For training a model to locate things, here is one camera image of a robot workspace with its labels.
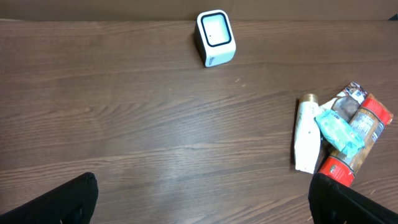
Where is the beige resealable pouch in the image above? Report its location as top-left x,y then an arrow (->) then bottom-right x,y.
319,82 -> 368,123

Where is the teal snack bar wrapper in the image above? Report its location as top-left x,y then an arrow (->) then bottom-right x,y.
315,110 -> 365,158

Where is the orange spaghetti package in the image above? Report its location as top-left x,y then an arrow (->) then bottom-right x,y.
319,93 -> 394,187

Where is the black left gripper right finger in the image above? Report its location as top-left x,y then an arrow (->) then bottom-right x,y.
308,173 -> 397,224

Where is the white barcode scanner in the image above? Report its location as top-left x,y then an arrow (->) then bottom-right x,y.
193,9 -> 236,67

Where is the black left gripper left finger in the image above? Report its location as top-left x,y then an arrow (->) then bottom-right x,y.
1,172 -> 98,224

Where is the white tube with gold cap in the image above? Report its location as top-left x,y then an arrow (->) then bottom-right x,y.
294,93 -> 321,174

